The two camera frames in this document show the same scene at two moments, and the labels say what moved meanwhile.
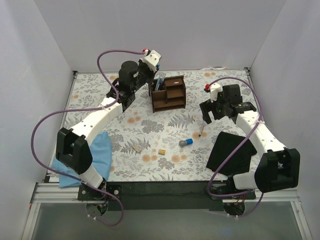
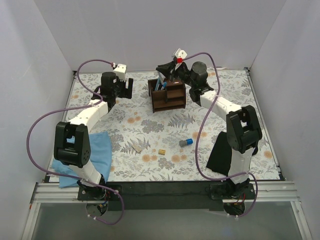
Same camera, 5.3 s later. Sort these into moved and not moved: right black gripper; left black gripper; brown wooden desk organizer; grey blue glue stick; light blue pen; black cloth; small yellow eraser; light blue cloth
Moved: left black gripper; right black gripper
Not moved: black cloth; small yellow eraser; light blue cloth; grey blue glue stick; brown wooden desk organizer; light blue pen
